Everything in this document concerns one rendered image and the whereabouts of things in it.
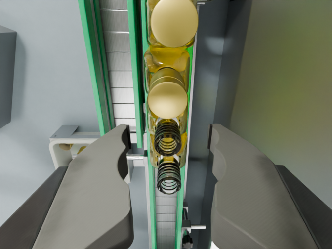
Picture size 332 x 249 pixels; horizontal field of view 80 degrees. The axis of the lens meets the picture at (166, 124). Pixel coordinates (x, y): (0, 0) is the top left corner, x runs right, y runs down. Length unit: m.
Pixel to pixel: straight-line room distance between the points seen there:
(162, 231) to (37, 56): 0.67
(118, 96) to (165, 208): 0.39
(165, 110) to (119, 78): 0.30
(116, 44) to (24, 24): 0.29
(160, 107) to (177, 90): 0.02
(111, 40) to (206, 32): 0.25
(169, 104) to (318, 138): 0.12
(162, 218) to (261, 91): 0.55
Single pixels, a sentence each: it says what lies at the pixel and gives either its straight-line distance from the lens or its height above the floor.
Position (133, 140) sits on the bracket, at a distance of 0.52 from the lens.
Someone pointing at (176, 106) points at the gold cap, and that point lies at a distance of 0.17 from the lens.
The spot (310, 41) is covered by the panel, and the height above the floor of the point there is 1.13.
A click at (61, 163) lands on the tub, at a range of 0.71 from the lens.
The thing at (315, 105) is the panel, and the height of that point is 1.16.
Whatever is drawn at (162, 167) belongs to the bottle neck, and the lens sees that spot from 0.25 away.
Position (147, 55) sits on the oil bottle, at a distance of 0.24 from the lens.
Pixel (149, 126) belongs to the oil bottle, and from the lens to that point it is 0.26.
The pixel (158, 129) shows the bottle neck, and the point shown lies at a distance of 0.22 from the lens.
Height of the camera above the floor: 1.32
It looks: 62 degrees down
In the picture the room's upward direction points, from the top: 179 degrees clockwise
